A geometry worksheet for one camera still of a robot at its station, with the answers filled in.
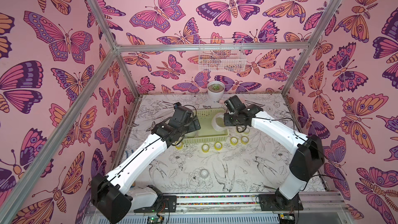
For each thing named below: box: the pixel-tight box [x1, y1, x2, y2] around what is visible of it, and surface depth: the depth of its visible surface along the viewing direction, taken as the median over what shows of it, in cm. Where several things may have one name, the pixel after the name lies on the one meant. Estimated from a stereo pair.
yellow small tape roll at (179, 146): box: [175, 141, 184, 150], surface depth 94 cm
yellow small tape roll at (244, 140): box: [240, 135, 250, 145], surface depth 97 cm
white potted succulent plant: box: [207, 80, 226, 103], surface depth 112 cm
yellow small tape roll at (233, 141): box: [229, 136, 239, 146], surface depth 96 cm
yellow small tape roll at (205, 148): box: [201, 143, 210, 153], surface depth 94 cm
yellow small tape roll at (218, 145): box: [214, 141, 223, 151], surface depth 94 cm
